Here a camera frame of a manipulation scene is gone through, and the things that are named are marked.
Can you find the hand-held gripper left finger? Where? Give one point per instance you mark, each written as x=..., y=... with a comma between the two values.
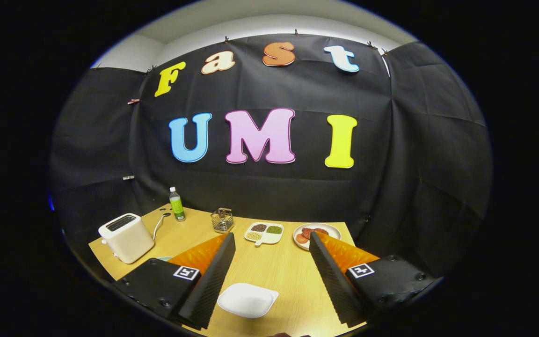
x=208, y=285

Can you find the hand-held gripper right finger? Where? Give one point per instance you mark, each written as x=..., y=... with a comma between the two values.
x=332, y=281

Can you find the white square plate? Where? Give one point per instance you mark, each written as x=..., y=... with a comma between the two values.
x=248, y=299

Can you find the round white meat plate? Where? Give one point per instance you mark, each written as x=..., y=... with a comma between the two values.
x=332, y=230

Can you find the pale green round plate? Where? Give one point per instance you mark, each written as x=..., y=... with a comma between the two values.
x=164, y=258

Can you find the red meat piece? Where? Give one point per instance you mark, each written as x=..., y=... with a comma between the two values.
x=308, y=231

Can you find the divided white bean dish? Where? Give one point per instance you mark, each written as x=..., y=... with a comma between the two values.
x=264, y=235

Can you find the green label water bottle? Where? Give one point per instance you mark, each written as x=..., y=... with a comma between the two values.
x=177, y=208

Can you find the white toaster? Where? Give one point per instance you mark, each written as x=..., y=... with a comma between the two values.
x=129, y=241

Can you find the black backdrop cloth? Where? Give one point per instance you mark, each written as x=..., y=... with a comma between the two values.
x=269, y=187

